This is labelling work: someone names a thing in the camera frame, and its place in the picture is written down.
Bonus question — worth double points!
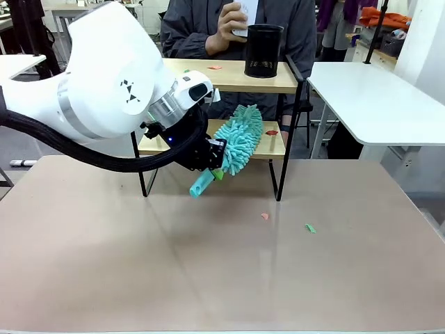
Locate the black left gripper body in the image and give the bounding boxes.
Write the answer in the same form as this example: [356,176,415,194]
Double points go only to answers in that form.
[163,111,216,173]

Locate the teal microfiber duster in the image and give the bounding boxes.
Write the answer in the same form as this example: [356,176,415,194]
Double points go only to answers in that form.
[189,103,264,200]

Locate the black mesh pen holder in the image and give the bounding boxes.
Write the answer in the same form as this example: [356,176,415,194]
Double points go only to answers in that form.
[243,24,284,78]

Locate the person right forearm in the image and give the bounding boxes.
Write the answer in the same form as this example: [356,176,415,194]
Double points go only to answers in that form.
[161,29,230,59]

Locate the person right hand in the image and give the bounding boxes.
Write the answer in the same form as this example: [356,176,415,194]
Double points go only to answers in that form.
[217,1,250,43]

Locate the black folding chair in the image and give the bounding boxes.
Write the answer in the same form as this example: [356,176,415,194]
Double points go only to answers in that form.
[295,90,314,149]

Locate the person in grey jacket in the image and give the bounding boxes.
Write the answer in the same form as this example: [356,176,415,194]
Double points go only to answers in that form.
[160,0,318,147]

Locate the large white side table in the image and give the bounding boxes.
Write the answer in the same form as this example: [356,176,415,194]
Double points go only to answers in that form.
[307,61,445,164]

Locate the wooden desk with drawers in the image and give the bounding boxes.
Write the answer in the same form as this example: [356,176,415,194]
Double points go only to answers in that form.
[345,32,399,72]

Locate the person in purple jacket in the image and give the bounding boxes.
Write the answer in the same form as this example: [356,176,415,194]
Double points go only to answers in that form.
[316,0,378,63]

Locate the grey background workbench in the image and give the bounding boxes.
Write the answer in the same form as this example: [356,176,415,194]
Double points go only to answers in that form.
[51,3,79,67]

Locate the black stand pole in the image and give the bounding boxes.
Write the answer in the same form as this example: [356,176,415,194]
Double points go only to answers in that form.
[362,0,391,65]

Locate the grey storage basket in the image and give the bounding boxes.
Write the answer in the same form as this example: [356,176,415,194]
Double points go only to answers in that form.
[380,30,407,58]

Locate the person in black clothes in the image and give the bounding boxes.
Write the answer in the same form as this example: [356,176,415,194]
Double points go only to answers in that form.
[6,0,63,80]

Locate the orange cloth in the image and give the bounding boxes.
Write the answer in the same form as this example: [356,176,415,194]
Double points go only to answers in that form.
[359,6,412,31]

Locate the two-tier wooden shelf black frame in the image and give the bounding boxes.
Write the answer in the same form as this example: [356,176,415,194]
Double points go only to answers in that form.
[130,54,305,202]

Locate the black left arm cable sleeve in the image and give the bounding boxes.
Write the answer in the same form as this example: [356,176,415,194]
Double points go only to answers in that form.
[0,86,209,174]

